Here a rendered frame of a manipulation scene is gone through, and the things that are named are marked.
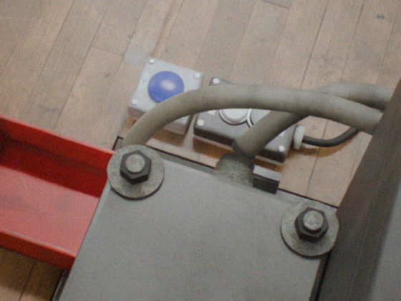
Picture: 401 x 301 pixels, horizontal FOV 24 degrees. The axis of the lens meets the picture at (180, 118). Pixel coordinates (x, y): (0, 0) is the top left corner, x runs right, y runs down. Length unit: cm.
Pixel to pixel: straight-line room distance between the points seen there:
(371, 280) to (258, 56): 89
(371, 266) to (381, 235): 1
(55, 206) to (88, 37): 21
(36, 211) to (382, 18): 46
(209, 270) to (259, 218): 3
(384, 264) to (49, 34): 92
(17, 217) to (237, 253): 67
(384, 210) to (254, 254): 14
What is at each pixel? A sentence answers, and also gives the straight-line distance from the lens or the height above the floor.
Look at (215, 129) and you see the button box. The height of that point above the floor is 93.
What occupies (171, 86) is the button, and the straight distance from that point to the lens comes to 103.
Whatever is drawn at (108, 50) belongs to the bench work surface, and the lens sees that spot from 109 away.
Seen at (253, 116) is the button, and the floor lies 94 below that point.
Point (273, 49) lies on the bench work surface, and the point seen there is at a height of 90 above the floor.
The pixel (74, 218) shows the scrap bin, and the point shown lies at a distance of 101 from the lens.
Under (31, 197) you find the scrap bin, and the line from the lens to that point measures 102.
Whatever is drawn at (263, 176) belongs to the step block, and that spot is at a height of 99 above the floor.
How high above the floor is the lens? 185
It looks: 64 degrees down
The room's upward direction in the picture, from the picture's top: 2 degrees clockwise
